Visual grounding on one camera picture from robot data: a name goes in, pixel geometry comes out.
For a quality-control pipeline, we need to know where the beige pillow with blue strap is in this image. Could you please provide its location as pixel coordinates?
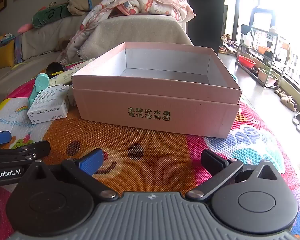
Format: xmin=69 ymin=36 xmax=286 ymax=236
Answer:
xmin=67 ymin=0 xmax=93 ymax=16

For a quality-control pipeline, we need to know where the black plastic gadget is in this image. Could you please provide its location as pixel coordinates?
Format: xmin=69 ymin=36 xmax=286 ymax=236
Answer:
xmin=46 ymin=62 xmax=65 ymax=80

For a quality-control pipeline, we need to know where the beige sofa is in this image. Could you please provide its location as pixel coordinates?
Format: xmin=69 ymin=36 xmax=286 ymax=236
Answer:
xmin=0 ymin=0 xmax=194 ymax=113

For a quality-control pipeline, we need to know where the teal plastic clip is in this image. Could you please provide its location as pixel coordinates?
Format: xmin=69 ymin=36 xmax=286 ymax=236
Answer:
xmin=27 ymin=73 xmax=50 ymax=108

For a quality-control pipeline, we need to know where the yellow cushion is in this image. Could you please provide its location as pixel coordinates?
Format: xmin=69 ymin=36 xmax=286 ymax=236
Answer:
xmin=0 ymin=41 xmax=15 ymax=70

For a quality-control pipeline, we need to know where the pink cardboard box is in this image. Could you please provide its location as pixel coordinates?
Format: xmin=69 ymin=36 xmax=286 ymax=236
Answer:
xmin=71 ymin=42 xmax=242 ymax=138

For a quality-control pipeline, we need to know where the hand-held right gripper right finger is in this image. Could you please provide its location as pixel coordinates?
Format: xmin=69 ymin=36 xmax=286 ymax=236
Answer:
xmin=185 ymin=149 xmax=281 ymax=202

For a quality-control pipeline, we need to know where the white labelled carton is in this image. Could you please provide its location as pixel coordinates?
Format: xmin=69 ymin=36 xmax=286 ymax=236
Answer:
xmin=27 ymin=85 xmax=70 ymax=124

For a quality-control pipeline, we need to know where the striped cloth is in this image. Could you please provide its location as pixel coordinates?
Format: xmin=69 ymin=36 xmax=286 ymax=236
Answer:
xmin=14 ymin=34 xmax=23 ymax=63

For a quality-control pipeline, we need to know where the colourful toy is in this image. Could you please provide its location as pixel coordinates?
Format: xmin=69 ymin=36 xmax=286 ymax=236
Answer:
xmin=0 ymin=33 xmax=15 ymax=45

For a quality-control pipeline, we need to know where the potted plant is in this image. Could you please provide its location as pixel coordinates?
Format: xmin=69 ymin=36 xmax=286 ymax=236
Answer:
xmin=257 ymin=60 xmax=278 ymax=86

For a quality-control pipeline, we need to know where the pile of shoes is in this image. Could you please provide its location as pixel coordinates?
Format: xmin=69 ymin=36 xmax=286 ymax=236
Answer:
xmin=220 ymin=34 xmax=238 ymax=55

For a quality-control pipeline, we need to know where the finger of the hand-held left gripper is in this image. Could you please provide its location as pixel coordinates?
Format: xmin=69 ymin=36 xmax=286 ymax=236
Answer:
xmin=0 ymin=140 xmax=51 ymax=165
xmin=0 ymin=131 xmax=12 ymax=147

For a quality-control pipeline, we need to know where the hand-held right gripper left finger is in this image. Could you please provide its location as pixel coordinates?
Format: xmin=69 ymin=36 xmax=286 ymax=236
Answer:
xmin=25 ymin=148 xmax=119 ymax=202

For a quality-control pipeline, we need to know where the green plush toy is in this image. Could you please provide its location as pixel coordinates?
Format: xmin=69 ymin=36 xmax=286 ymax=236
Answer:
xmin=17 ymin=1 xmax=71 ymax=33

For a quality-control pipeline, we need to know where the metal rack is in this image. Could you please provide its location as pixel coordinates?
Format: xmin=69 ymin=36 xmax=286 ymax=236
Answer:
xmin=236 ymin=25 xmax=291 ymax=89

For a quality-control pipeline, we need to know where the pink printed blanket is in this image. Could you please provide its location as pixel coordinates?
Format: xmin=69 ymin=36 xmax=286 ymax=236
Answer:
xmin=59 ymin=0 xmax=196 ymax=65

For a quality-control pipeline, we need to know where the red basin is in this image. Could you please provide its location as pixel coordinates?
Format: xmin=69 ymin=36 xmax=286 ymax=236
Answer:
xmin=237 ymin=56 xmax=257 ymax=68

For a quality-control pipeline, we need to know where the pair of beige shoes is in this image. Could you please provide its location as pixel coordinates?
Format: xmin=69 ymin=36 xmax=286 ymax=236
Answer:
xmin=274 ymin=87 xmax=298 ymax=112

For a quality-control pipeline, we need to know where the cream tube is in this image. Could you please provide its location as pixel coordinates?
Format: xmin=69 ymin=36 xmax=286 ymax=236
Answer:
xmin=49 ymin=58 xmax=96 ymax=86

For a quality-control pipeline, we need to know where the colourful play mat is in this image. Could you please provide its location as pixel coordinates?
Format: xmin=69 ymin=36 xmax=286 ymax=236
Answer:
xmin=0 ymin=62 xmax=300 ymax=240

